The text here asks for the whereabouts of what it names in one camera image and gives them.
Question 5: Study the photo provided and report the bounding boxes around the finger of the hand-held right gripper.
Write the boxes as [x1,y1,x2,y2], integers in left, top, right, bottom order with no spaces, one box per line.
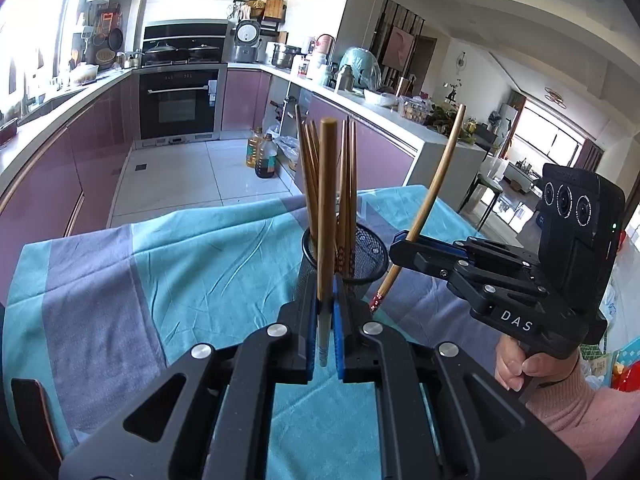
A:
[389,242,552,312]
[392,231,546,282]

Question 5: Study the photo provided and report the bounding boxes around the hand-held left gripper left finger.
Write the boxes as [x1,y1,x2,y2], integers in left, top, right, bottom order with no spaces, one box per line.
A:
[59,276,321,480]

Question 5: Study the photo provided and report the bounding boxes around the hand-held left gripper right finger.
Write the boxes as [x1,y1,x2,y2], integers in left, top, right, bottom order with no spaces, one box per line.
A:
[331,276,587,480]

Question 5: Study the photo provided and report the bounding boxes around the black mesh utensil holder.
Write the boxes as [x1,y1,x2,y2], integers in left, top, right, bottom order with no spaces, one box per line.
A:
[295,224,391,311]

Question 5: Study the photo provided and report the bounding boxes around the wooden chopstick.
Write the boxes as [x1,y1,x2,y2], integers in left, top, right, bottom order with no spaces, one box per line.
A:
[316,116,338,367]
[369,104,467,312]

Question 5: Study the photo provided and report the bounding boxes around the bunch of wooden chopsticks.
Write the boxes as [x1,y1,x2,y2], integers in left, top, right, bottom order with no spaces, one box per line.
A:
[294,105,359,278]

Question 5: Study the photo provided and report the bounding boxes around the person's right forearm pink sleeve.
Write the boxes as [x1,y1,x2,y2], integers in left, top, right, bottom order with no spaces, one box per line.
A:
[530,355,640,480]

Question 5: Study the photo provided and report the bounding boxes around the person's right hand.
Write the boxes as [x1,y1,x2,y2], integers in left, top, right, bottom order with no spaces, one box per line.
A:
[494,333,582,393]

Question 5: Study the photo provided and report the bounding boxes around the green stool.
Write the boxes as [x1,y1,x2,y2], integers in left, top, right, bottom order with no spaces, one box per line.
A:
[459,173,504,232]

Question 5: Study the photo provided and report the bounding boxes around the green leafy vegetables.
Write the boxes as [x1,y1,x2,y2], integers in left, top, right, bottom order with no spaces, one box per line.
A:
[429,104,482,144]

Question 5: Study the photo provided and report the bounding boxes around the teal and grey tablecloth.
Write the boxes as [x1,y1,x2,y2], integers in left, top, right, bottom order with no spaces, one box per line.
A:
[0,185,506,480]

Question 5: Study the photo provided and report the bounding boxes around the clear plastic food container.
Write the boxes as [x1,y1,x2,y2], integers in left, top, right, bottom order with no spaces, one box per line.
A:
[399,98,432,124]

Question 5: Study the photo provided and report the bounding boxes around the white bowl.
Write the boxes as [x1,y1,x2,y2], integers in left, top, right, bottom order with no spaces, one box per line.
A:
[363,88,399,107]

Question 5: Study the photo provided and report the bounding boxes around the clear plastic bag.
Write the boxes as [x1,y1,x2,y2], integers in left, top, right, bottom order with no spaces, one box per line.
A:
[274,135,301,169]

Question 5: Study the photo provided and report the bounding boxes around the dark sauce bottle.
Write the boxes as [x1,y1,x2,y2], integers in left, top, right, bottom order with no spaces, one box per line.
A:
[254,133,279,180]

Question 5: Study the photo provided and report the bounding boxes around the yellow oil bottle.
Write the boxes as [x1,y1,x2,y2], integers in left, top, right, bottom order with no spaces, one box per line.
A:
[244,127,266,169]

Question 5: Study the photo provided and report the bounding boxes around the green appliance under plastic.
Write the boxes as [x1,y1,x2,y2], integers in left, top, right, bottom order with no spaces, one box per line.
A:
[339,47,382,93]

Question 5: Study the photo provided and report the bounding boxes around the steel stock pot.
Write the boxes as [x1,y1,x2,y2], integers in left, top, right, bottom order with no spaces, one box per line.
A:
[272,44,302,69]

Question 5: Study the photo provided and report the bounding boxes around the black built-in oven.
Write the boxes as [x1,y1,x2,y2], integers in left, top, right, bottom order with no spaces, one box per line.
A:
[138,64,224,141]

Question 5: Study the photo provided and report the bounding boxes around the purple kitchen cabinets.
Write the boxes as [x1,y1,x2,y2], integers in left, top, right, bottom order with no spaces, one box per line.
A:
[0,67,420,306]

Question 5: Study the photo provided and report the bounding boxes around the white rice cooker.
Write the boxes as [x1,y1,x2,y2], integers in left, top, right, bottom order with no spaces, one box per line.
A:
[232,20,264,64]

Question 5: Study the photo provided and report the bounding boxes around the dark brown chair back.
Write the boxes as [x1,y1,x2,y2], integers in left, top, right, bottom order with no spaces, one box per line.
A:
[11,377,64,467]

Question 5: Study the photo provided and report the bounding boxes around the black range hood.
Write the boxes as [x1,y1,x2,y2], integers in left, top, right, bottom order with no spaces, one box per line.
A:
[142,21,229,64]

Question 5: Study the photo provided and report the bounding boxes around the pink wall picture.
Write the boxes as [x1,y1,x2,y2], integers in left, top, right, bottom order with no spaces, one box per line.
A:
[387,25,416,69]

